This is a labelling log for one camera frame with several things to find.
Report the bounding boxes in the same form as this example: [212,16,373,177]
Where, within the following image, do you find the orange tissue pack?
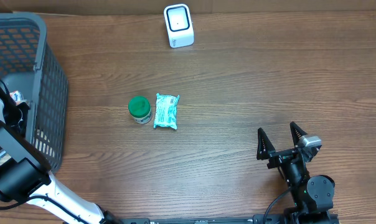
[9,91,24,105]

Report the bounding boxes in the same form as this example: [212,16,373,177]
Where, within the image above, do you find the dark grey plastic basket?
[0,12,68,172]

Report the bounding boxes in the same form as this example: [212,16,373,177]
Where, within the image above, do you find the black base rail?
[120,214,340,224]

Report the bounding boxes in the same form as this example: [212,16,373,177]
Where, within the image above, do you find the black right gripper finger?
[256,128,275,160]
[289,121,307,146]

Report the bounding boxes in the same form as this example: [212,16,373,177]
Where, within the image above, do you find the white barcode scanner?
[164,4,194,49]

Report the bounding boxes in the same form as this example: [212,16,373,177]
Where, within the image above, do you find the green lid jar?
[128,96,152,124]

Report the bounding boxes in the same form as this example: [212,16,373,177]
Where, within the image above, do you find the teal wipes packet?
[153,93,180,130]

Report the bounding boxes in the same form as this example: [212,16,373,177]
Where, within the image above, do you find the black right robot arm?
[253,121,339,224]

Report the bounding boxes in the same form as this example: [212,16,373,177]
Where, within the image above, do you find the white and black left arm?
[0,80,119,224]

